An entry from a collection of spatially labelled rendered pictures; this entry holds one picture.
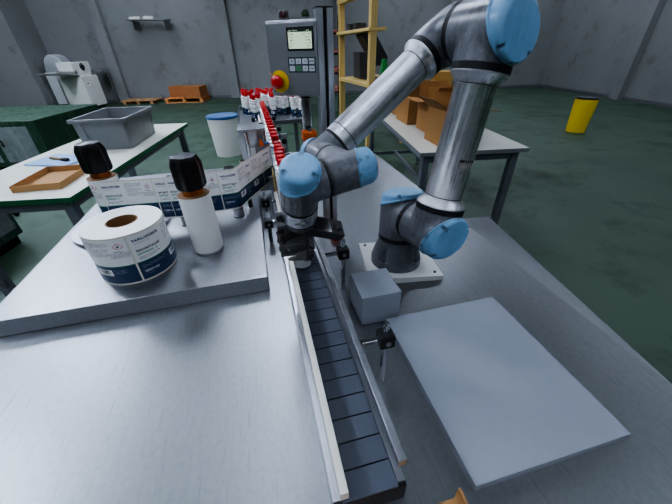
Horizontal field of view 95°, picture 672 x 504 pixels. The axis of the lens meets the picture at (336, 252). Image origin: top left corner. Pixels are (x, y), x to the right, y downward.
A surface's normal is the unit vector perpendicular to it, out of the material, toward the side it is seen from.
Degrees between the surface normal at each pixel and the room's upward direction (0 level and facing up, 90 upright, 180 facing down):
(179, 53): 90
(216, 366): 0
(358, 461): 0
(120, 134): 95
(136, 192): 90
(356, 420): 0
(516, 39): 80
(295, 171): 30
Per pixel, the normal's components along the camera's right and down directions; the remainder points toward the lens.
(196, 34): 0.08, 0.54
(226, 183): 0.32, 0.51
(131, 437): -0.02, -0.83
